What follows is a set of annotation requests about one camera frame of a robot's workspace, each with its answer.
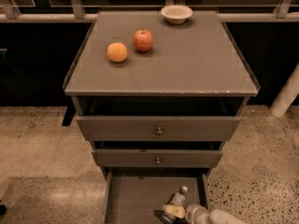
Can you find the grey drawer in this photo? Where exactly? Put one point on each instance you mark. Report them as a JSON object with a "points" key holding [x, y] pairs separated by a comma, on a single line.
{"points": [[139, 199], [143, 128], [147, 157]]}

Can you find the black shoe tip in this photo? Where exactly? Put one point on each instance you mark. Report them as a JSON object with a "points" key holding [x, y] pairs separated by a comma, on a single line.
{"points": [[3, 209]]}

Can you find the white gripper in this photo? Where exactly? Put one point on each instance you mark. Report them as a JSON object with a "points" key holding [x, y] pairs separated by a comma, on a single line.
{"points": [[192, 211]]}

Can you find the brass top drawer knob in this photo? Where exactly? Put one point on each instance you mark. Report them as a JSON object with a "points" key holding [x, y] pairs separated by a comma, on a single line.
{"points": [[159, 131]]}

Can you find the metal window railing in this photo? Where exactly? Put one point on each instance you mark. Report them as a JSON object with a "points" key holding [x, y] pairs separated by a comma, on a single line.
{"points": [[264, 11]]}

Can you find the red apple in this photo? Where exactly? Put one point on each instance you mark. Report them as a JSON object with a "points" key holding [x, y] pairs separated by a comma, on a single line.
{"points": [[143, 40]]}

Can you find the grey drawer cabinet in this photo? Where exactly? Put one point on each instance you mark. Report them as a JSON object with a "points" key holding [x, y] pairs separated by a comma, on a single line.
{"points": [[193, 69]]}

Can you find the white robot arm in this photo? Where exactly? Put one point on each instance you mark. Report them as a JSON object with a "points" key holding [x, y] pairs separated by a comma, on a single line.
{"points": [[218, 216]]}

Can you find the white round pillar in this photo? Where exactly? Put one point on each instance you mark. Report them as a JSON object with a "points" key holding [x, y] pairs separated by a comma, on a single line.
{"points": [[287, 95]]}

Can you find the orange fruit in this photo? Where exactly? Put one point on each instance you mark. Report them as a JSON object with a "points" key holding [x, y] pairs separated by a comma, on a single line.
{"points": [[117, 52]]}

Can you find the grey bottom drawer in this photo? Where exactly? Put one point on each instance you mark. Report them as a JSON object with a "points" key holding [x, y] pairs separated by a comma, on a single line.
{"points": [[139, 199]]}

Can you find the white bowl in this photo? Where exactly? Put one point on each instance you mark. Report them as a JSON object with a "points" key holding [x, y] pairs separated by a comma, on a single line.
{"points": [[176, 14]]}

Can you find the grey middle drawer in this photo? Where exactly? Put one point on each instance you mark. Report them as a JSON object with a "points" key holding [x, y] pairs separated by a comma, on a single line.
{"points": [[147, 157]]}

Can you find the grey top drawer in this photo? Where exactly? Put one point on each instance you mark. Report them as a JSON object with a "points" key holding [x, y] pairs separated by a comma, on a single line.
{"points": [[143, 128]]}

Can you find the blue plastic bottle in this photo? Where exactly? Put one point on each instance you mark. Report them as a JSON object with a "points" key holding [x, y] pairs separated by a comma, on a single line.
{"points": [[178, 199]]}

